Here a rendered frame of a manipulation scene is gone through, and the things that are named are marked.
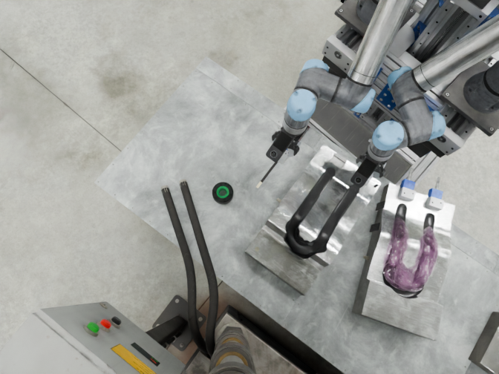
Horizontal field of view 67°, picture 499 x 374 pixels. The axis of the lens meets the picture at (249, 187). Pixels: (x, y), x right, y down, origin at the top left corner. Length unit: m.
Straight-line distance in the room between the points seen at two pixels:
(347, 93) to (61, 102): 2.00
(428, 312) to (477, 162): 1.52
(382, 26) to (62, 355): 1.01
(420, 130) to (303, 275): 0.62
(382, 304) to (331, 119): 1.23
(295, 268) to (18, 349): 0.88
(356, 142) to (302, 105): 1.26
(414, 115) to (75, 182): 1.94
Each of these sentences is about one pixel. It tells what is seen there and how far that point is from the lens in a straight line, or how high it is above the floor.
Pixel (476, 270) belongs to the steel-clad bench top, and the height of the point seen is 0.80.
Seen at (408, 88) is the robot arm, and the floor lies 1.30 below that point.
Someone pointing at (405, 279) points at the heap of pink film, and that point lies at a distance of 1.46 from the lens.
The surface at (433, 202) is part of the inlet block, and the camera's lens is 1.56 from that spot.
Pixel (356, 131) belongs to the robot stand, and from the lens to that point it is 2.31.
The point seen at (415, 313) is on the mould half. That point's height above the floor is 0.91.
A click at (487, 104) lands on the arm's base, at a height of 1.08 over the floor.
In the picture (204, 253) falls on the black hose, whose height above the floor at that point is 0.90.
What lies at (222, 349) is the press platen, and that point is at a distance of 0.95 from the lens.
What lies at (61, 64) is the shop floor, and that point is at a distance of 2.86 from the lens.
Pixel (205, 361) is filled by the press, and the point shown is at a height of 0.78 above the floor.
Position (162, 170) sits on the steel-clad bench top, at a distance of 1.52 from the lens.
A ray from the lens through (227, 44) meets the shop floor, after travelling 2.73.
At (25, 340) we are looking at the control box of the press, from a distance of 0.85.
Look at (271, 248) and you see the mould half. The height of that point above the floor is 0.86.
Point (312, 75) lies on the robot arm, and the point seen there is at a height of 1.28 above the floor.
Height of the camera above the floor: 2.23
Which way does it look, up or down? 75 degrees down
